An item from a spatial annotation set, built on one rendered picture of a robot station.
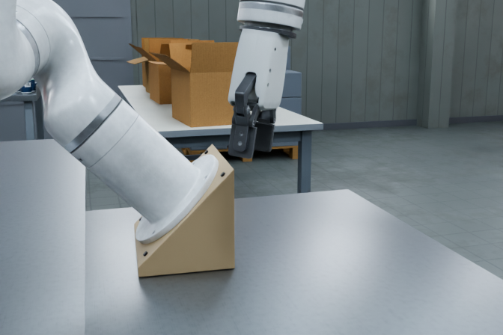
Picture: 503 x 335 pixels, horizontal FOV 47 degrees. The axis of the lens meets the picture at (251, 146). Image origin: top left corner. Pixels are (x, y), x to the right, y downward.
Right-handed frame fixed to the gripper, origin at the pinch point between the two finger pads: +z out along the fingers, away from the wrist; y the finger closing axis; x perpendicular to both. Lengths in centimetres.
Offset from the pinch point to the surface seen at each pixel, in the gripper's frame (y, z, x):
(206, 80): -166, -4, -71
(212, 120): -170, 13, -67
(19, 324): 12.9, 26.3, -23.7
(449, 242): -272, 70, 50
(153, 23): -510, -51, -272
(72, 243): -13.9, 24.5, -33.9
